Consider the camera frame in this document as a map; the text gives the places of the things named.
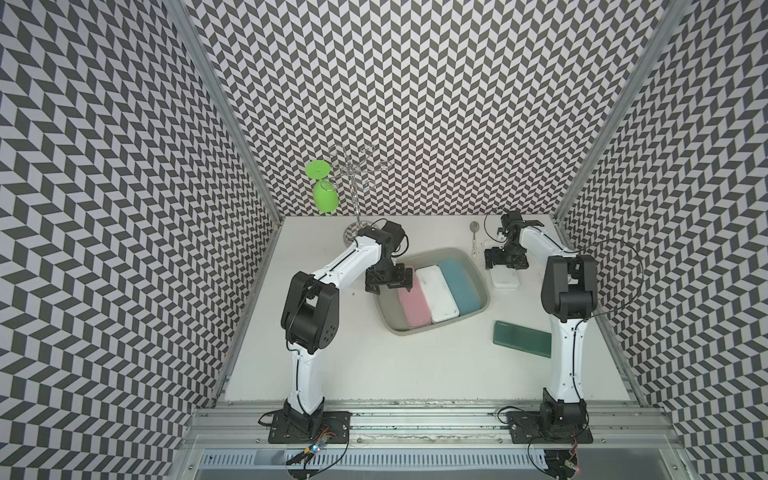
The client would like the dark green pencil case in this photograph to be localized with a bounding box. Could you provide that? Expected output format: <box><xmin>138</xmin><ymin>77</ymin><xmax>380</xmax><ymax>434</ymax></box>
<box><xmin>492</xmin><ymin>321</ymin><xmax>552</xmax><ymax>358</ymax></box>

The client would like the translucent white pencil case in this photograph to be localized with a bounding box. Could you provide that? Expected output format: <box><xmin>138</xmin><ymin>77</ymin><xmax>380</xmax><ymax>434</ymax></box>
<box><xmin>489</xmin><ymin>266</ymin><xmax>520</xmax><ymax>291</ymax></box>

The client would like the metal spoon patterned handle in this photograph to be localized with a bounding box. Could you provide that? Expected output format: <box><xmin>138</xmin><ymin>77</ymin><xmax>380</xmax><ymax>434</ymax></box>
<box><xmin>469</xmin><ymin>221</ymin><xmax>480</xmax><ymax>256</ymax></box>

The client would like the grey storage box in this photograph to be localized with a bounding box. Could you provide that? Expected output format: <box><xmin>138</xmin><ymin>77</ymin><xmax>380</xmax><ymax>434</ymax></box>
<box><xmin>376</xmin><ymin>248</ymin><xmax>490</xmax><ymax>335</ymax></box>

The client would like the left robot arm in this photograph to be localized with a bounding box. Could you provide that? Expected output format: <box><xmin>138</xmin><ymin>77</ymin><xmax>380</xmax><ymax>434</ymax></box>
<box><xmin>280</xmin><ymin>220</ymin><xmax>413</xmax><ymax>438</ymax></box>

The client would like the aluminium front rail frame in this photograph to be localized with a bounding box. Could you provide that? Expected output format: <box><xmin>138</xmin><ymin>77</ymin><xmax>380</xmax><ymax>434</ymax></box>
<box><xmin>168</xmin><ymin>400</ymin><xmax>697</xmax><ymax>479</ymax></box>

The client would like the light blue pencil case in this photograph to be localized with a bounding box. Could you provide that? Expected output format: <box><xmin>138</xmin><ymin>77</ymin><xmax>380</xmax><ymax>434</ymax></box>
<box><xmin>438</xmin><ymin>259</ymin><xmax>482</xmax><ymax>316</ymax></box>

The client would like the chrome cup rack stand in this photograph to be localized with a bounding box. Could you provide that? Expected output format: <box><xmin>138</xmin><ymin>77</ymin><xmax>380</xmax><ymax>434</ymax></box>
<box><xmin>333</xmin><ymin>144</ymin><xmax>389</xmax><ymax>247</ymax></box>

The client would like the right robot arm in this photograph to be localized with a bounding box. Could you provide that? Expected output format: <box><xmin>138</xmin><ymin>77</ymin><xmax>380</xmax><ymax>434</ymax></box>
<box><xmin>484</xmin><ymin>211</ymin><xmax>597</xmax><ymax>444</ymax></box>

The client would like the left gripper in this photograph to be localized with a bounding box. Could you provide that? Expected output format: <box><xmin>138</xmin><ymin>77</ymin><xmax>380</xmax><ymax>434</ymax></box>
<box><xmin>366</xmin><ymin>257</ymin><xmax>413</xmax><ymax>294</ymax></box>

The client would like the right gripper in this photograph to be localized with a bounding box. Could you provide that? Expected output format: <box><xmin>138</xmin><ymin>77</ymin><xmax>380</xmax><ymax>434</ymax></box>
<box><xmin>485</xmin><ymin>240</ymin><xmax>529</xmax><ymax>269</ymax></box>

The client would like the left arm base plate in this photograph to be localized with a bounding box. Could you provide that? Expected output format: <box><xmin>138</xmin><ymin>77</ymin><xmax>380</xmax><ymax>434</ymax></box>
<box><xmin>268</xmin><ymin>409</ymin><xmax>351</xmax><ymax>445</ymax></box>

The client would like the pink pencil case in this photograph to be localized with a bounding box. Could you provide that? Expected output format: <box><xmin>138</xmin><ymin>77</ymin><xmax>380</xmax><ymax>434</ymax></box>
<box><xmin>397</xmin><ymin>280</ymin><xmax>432</xmax><ymax>329</ymax></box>

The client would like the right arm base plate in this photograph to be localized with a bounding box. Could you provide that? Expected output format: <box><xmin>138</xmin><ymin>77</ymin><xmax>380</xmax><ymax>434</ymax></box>
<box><xmin>505</xmin><ymin>410</ymin><xmax>594</xmax><ymax>445</ymax></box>

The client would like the green plastic wine glass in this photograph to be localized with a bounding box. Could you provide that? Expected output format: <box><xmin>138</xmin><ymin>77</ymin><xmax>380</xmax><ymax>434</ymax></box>
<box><xmin>305</xmin><ymin>160</ymin><xmax>339</xmax><ymax>213</ymax></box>

